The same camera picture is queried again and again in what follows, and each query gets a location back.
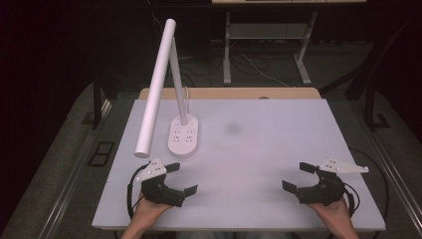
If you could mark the white desk lamp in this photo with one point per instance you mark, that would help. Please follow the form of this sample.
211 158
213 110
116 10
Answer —
156 89

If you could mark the aluminium floor rail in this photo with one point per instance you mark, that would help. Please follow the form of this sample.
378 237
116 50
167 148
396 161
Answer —
66 186
398 181

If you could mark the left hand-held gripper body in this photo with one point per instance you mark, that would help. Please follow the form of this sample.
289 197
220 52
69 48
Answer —
159 191

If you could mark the person's right hand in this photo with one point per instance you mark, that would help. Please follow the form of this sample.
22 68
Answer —
335 212

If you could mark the white foam board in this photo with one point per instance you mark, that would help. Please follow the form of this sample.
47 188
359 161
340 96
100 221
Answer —
249 166

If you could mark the wooden table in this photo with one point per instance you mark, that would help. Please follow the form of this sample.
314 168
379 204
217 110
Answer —
232 93

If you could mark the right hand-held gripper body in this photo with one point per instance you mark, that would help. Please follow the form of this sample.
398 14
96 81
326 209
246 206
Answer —
326 192

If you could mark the black metal stand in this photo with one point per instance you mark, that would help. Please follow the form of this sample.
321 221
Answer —
371 109
97 103

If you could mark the grey metal-legged desk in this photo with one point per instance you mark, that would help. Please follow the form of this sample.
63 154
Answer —
227 49

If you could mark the person's left hand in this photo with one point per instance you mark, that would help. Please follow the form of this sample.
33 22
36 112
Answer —
147 209

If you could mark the black floor frame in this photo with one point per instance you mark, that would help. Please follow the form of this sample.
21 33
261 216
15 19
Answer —
96 160

